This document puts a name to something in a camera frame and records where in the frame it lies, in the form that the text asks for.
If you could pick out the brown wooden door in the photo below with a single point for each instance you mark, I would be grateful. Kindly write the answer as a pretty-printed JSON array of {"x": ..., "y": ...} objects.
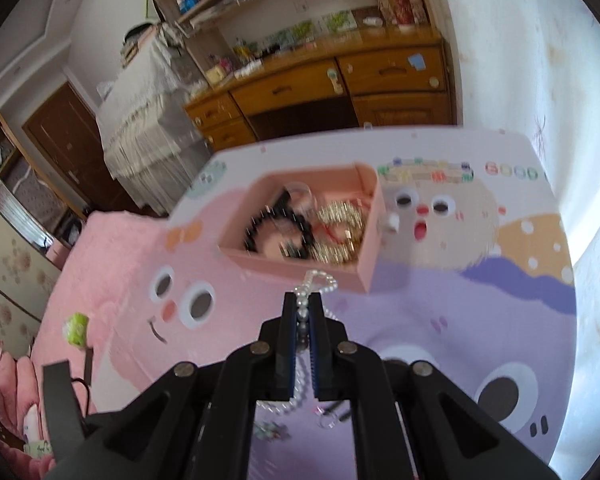
[{"x": 65, "y": 132}]

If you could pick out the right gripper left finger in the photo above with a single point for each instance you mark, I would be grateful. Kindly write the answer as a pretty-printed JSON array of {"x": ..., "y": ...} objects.
[{"x": 194, "y": 422}]

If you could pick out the pink fluffy blanket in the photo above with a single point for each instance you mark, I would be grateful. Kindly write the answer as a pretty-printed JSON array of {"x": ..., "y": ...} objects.
[{"x": 94, "y": 282}]

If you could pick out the green snack packet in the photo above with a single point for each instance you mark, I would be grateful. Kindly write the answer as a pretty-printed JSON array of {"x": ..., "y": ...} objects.
[{"x": 75, "y": 330}]

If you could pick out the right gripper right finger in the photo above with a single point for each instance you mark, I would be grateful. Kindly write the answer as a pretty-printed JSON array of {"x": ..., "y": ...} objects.
[{"x": 410, "y": 421}]

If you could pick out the pink plastic tray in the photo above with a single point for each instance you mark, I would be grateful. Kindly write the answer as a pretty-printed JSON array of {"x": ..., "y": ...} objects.
[{"x": 305, "y": 229}]

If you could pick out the wooden desk with drawers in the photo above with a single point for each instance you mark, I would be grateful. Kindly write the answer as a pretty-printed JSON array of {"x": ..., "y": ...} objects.
[{"x": 365, "y": 78}]

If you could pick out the cartoon printed table mat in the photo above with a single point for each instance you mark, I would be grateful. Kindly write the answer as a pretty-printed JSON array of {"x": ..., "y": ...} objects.
[{"x": 467, "y": 267}]

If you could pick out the yellow mug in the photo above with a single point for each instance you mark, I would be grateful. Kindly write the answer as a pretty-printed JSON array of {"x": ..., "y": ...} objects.
[{"x": 215, "y": 75}]

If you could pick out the red patterned paper cup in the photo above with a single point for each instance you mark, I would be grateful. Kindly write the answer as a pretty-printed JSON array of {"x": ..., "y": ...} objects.
[{"x": 408, "y": 13}]

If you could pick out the white lace covered furniture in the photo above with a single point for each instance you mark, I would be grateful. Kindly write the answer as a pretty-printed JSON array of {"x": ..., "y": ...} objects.
[{"x": 150, "y": 145}]

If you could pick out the gold rhinestone leaf jewelry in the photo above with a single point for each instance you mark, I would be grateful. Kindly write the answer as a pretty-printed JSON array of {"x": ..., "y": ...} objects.
[{"x": 342, "y": 226}]

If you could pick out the white floral curtain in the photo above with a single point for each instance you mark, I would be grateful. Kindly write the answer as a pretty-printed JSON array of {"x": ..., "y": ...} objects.
[{"x": 533, "y": 67}]

